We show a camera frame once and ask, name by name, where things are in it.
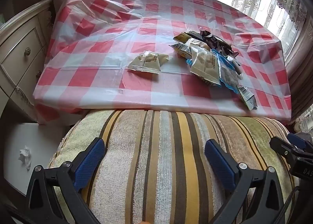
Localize black cable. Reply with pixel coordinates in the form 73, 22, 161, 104
285, 185, 301, 224

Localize red white checked tablecloth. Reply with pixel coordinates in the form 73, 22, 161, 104
33, 0, 291, 119

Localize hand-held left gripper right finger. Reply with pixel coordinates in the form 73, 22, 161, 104
205, 139, 285, 224

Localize cream wooden cabinet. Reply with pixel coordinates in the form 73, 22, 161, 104
0, 0, 54, 117

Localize crumpled white tissue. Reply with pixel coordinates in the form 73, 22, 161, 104
19, 146, 32, 171

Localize striped towel cushion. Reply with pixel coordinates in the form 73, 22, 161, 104
48, 109, 299, 224

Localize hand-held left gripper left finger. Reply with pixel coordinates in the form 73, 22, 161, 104
24, 138, 106, 224

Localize brown patterned curtain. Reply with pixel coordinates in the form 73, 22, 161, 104
284, 17, 313, 126

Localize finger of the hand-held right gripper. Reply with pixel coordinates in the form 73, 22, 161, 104
287, 133, 313, 152
270, 136, 306, 166

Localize blue snack packet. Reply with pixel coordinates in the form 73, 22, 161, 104
212, 50, 242, 93

